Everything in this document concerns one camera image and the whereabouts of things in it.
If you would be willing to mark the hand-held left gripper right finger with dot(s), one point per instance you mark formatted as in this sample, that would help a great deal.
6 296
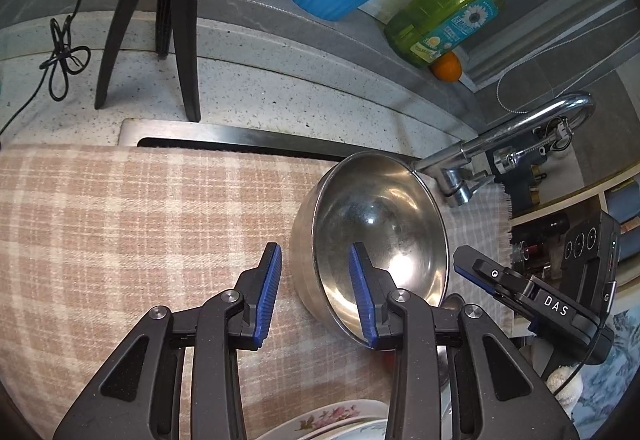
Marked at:
362 300

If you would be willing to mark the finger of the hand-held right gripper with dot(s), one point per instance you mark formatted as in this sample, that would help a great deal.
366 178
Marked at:
480 270

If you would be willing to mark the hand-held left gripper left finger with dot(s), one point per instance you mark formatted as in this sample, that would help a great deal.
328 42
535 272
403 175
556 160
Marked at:
270 290

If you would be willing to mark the large steel bowl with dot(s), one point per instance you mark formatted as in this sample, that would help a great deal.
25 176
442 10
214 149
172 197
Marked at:
380 210

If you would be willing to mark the white plate with pink flowers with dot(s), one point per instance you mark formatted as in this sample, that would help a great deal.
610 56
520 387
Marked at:
330 415

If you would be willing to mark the person's right hand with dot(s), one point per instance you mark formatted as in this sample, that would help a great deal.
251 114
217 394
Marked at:
562 382

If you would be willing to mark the grey checked cloth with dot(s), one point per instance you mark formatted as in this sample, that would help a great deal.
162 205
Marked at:
480 225

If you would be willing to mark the wooden shelf unit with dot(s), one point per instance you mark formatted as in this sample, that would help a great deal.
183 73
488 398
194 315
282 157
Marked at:
615 192

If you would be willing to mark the dark knife block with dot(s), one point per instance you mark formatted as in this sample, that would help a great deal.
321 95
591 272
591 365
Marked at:
522 185

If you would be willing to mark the blue patterned cloth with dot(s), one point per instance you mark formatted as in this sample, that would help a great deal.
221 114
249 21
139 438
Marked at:
610 370

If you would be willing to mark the chrome faucet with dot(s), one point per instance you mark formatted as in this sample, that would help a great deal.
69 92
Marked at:
500 132

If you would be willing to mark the beige checked cloth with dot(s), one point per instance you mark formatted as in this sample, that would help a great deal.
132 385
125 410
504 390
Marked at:
125 230

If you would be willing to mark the orange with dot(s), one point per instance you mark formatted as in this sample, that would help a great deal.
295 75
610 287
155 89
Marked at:
446 67

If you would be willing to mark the green dish soap bottle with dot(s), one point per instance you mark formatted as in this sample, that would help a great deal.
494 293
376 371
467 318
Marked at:
440 15

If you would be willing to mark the black tripod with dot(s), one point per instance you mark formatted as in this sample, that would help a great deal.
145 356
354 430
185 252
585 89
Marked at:
184 45

